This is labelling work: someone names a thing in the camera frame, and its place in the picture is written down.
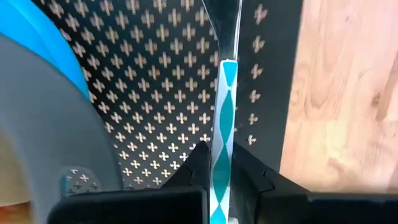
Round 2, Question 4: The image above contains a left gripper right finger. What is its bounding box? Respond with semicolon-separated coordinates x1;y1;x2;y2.
229;142;398;224

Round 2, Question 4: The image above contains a large green yellow mango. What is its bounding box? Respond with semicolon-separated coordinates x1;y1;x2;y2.
0;132;32;206

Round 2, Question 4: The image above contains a black mesh metal rack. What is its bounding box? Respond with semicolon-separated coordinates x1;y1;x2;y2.
30;0;304;191

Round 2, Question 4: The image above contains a blue collapsible colander grey rim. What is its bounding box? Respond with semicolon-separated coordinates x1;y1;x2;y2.
0;0;124;224

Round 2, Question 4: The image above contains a red orange mango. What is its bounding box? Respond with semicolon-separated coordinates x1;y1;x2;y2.
0;201;34;224

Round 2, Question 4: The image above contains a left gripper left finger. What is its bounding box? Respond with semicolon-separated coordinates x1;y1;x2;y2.
46;141;211;224

